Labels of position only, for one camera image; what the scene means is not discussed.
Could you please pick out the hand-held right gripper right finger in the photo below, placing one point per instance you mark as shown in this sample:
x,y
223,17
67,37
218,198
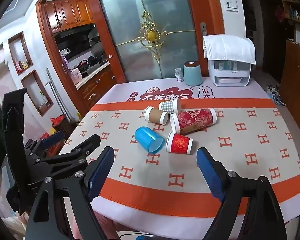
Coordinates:
x,y
210,172

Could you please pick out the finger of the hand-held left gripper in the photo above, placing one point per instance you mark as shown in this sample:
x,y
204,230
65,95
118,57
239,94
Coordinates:
x,y
52,138
75,155

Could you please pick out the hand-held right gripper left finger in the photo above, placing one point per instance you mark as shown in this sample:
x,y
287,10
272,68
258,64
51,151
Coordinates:
x,y
101,171

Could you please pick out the red paper cup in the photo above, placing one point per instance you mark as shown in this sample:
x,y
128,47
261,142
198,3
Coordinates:
x,y
180,143

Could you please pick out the tall red patterned cup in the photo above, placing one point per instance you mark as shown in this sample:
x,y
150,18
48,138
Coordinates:
x,y
195,120

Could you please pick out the blue plastic cup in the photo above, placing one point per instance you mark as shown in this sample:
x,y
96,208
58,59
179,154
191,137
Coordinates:
x,y
146,138

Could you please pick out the brown paper cup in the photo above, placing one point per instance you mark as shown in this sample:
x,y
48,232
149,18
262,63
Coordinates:
x,y
155,116

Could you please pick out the checked paper cup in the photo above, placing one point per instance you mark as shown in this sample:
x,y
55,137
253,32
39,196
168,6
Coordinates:
x,y
168,105

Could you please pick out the red bag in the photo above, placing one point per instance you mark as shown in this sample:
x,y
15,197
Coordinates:
x,y
58,120

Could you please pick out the orange and beige patterned blanket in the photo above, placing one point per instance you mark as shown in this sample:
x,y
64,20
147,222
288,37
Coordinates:
x,y
240,142

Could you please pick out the pink rice cooker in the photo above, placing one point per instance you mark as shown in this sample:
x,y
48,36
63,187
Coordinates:
x,y
75,77

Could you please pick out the wooden kitchen base cabinet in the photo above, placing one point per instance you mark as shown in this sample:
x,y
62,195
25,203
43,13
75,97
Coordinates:
x,y
97,85

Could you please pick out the pink printed tablecloth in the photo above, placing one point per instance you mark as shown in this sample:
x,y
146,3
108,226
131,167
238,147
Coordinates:
x,y
130,90

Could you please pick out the white countertop appliance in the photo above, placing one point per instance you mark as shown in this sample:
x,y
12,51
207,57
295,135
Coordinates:
x,y
231,76

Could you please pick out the teal canister with wooden lid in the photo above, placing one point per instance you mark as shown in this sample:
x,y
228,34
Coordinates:
x,y
193,75

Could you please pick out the small white bottle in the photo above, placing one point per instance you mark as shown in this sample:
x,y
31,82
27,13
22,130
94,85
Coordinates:
x,y
179,76

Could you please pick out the pair of patterned shoes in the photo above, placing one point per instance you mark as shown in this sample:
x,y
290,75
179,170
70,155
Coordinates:
x,y
276,95

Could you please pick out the black range hood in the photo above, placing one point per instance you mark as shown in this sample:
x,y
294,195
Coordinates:
x,y
75,36

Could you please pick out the white quilted cloth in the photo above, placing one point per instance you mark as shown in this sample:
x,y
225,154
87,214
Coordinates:
x,y
228,47

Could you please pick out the wooden sideboard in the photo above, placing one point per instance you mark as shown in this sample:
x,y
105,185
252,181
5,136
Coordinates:
x,y
296,80

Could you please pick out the frosted glass sliding door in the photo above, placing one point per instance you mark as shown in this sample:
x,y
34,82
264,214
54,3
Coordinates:
x,y
130,25

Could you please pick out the wooden kitchen wall cabinets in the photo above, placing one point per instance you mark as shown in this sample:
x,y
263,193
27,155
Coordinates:
x,y
67,13

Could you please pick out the white wall switch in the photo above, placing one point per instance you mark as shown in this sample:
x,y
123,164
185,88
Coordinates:
x,y
232,5

